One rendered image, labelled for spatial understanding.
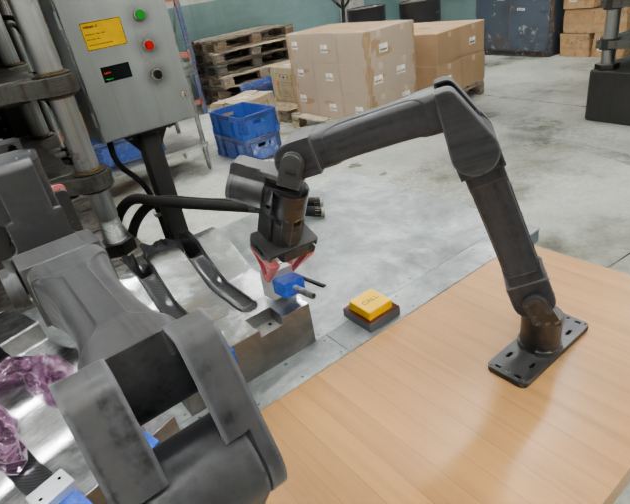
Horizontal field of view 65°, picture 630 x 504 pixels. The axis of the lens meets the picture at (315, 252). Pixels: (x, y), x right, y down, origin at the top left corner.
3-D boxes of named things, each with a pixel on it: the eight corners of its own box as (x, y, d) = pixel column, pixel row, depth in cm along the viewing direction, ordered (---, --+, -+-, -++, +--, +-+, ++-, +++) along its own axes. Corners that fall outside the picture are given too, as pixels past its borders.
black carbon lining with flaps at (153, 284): (266, 313, 93) (255, 270, 88) (187, 356, 85) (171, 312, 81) (190, 255, 118) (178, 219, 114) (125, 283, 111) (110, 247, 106)
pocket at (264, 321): (287, 333, 89) (283, 317, 87) (262, 348, 87) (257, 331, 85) (273, 323, 92) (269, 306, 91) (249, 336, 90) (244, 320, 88)
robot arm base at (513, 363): (485, 331, 78) (527, 351, 73) (555, 276, 88) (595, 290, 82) (485, 368, 82) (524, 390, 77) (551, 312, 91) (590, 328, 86)
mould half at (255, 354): (316, 341, 94) (304, 282, 88) (192, 417, 82) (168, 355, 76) (203, 257, 131) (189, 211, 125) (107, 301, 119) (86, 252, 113)
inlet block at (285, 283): (327, 304, 86) (322, 276, 84) (304, 315, 83) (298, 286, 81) (286, 286, 96) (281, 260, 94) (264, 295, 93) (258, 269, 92)
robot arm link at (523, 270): (519, 322, 78) (443, 139, 66) (513, 298, 84) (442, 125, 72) (561, 312, 76) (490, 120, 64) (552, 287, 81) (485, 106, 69)
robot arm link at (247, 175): (219, 210, 77) (226, 137, 71) (237, 188, 84) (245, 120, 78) (290, 229, 76) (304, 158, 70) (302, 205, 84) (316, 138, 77)
